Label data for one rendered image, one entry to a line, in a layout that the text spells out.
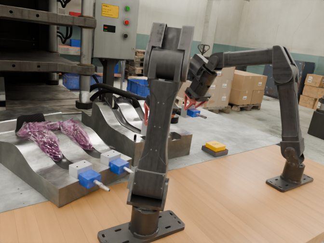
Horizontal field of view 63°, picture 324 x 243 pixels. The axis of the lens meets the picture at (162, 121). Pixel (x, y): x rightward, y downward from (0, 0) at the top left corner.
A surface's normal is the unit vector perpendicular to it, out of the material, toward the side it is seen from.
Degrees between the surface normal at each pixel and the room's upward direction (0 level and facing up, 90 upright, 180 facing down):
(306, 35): 90
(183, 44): 52
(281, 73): 90
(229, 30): 90
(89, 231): 0
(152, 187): 79
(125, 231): 0
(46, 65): 90
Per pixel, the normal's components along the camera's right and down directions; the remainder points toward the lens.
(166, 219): 0.11, -0.95
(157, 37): -0.04, -0.37
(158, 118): -0.12, 0.10
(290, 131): -0.59, -0.03
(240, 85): -0.80, 0.09
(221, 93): 0.53, 0.17
